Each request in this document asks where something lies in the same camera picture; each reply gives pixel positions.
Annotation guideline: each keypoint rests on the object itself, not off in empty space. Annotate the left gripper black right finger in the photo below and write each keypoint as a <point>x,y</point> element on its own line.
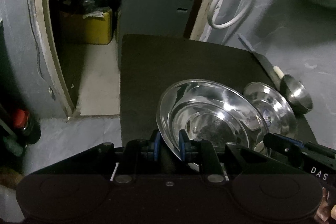
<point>203,153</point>

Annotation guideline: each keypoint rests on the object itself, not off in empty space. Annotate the yellow box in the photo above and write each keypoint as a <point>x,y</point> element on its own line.
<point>96,27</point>

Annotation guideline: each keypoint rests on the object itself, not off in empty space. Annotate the large steel plate bowl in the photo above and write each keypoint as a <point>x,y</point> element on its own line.
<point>211,111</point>

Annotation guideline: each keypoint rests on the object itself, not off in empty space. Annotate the small steel bowl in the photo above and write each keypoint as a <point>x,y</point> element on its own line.
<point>296,94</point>

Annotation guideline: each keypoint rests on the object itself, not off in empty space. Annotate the medium steel plate bowl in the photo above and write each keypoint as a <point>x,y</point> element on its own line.
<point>277,113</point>

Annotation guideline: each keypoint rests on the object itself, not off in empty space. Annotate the cream rolled paper tube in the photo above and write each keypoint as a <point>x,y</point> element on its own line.
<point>278,72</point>

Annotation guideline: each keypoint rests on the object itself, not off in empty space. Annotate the red capped bottle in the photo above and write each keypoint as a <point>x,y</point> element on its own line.
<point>26,127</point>

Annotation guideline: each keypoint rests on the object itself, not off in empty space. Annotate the person's right hand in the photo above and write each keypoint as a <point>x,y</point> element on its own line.
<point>324,211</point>

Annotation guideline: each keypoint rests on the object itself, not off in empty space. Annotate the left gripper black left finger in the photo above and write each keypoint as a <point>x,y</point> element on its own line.
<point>140,157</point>

